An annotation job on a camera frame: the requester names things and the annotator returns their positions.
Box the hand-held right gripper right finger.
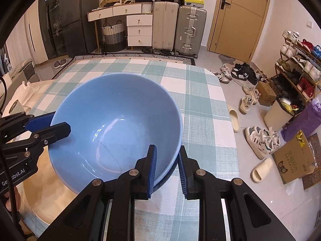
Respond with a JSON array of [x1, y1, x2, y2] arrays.
[[178, 145, 296, 241]]

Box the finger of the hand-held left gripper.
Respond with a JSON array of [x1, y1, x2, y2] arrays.
[[0, 122, 72, 156], [0, 112, 56, 141]]

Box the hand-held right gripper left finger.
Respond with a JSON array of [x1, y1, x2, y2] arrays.
[[38, 144, 157, 241]]

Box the blue bowl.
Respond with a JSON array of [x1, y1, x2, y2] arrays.
[[152, 148, 181, 192], [49, 73, 184, 194]]

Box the cream plate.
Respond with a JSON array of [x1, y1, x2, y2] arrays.
[[33, 153, 81, 204], [23, 153, 85, 226]]

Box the white crumpled plastic bag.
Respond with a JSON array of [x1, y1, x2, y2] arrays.
[[15, 80, 44, 111]]

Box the grey padded furniture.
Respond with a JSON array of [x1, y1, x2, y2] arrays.
[[9, 60, 41, 84]]

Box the teal checked tablecloth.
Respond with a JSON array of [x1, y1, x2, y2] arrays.
[[24, 59, 240, 241]]

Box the cream slipper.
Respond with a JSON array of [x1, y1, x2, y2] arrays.
[[251, 157, 274, 183], [227, 109, 241, 133]]

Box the white and green sneaker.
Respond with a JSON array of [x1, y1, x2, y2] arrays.
[[254, 126, 281, 153], [245, 126, 272, 160]]

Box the white wardrobe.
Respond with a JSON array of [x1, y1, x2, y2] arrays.
[[24, 5, 50, 65]]

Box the dark glass cabinet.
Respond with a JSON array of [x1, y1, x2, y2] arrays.
[[38, 0, 68, 60]]

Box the pair of beige sneakers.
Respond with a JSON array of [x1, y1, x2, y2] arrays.
[[239, 84, 261, 115]]

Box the pair of white sneakers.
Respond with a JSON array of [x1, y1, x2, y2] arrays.
[[213, 64, 234, 84]]

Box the white trash bin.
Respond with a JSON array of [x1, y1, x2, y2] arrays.
[[264, 97, 294, 132]]

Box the woven laundry basket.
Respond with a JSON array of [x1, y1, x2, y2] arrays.
[[101, 21, 126, 52]]

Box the printed cardboard box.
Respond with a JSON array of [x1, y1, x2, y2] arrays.
[[271, 130, 318, 185]]

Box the grey refrigerator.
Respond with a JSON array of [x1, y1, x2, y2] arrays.
[[59, 0, 101, 57]]

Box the black and white rug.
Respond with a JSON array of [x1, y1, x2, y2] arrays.
[[51, 53, 196, 81]]

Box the small brown cardboard box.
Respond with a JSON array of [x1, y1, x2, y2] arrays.
[[255, 81, 277, 107]]

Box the pair of black sneakers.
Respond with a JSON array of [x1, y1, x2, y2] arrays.
[[230, 62, 259, 85]]

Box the grey floor rag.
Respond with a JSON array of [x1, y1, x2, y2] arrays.
[[218, 54, 236, 66]]

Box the brown patterned doormat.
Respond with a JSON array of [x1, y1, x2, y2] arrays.
[[300, 133, 321, 190]]

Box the white vanity desk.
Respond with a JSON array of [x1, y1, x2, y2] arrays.
[[87, 2, 153, 48]]

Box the purple bag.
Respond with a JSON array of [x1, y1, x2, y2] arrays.
[[280, 100, 321, 142]]

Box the silver suitcase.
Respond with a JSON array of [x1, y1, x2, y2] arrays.
[[173, 5, 207, 57]]

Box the cream suitcase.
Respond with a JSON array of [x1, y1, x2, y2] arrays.
[[152, 1, 180, 52]]

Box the shoe rack with shoes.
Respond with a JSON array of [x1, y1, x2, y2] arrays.
[[276, 30, 321, 100]]

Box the tan wooden door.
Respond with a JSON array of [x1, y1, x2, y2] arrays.
[[206, 0, 273, 60]]

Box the yellow and black box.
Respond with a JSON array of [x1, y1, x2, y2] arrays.
[[181, 0, 205, 7]]

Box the black cable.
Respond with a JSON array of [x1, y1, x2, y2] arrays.
[[0, 75, 21, 233]]

